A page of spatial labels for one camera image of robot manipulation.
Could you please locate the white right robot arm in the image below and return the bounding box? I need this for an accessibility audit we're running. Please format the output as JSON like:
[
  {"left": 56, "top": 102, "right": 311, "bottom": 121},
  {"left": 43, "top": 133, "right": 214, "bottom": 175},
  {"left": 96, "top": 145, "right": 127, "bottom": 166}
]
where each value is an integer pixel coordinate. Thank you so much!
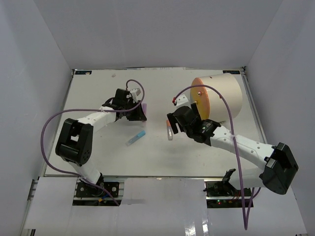
[{"left": 167, "top": 95, "right": 299, "bottom": 196}]

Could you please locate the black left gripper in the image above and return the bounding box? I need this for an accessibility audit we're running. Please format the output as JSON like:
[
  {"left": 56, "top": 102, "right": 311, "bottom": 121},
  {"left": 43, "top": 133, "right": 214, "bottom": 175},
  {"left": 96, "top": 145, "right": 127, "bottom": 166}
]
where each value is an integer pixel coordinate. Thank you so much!
[{"left": 123, "top": 100, "right": 147, "bottom": 121}]

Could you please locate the cream round drawer organizer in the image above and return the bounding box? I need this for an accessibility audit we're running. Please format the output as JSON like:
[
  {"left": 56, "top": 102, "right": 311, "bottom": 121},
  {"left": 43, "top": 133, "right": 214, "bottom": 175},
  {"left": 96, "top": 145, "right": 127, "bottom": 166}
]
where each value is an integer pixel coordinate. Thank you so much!
[{"left": 190, "top": 73, "right": 243, "bottom": 122}]

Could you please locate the orange tip clear highlighter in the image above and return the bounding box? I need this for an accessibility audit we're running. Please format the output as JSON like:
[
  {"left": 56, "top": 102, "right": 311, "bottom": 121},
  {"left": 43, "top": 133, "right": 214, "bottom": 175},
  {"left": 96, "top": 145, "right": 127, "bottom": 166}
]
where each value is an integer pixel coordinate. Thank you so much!
[{"left": 166, "top": 120, "right": 173, "bottom": 141}]

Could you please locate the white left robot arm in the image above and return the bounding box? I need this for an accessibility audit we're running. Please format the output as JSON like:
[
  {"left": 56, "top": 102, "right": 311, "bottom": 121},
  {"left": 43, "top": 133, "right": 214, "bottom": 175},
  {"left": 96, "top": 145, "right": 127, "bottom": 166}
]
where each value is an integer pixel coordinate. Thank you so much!
[{"left": 55, "top": 88, "right": 147, "bottom": 196}]

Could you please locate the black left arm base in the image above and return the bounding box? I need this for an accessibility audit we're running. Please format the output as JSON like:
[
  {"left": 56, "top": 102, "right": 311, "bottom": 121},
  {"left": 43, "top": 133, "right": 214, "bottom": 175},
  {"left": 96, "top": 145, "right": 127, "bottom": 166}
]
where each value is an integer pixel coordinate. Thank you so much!
[{"left": 74, "top": 181, "right": 120, "bottom": 198}]

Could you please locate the blue cap clear highlighter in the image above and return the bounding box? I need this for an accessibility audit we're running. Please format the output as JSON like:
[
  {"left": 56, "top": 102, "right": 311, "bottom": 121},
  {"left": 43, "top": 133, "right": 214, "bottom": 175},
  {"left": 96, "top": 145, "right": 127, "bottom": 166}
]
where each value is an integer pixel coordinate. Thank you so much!
[{"left": 126, "top": 130, "right": 146, "bottom": 146}]

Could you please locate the pink clear highlighter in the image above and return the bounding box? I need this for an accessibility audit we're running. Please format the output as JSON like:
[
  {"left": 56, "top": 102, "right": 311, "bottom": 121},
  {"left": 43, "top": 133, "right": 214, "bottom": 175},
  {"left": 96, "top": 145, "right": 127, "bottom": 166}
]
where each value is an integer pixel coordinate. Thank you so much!
[{"left": 142, "top": 103, "right": 147, "bottom": 116}]

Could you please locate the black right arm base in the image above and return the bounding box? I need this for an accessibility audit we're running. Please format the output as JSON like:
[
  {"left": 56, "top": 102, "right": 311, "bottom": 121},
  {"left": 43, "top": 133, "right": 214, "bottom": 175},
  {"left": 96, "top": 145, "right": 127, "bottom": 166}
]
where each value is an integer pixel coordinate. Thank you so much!
[{"left": 203, "top": 181, "right": 242, "bottom": 209}]

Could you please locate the aluminium rail right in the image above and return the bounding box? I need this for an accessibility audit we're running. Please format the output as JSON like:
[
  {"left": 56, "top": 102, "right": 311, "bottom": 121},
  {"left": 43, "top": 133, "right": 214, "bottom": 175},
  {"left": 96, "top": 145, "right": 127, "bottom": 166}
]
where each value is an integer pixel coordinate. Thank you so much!
[{"left": 242, "top": 73, "right": 267, "bottom": 143}]

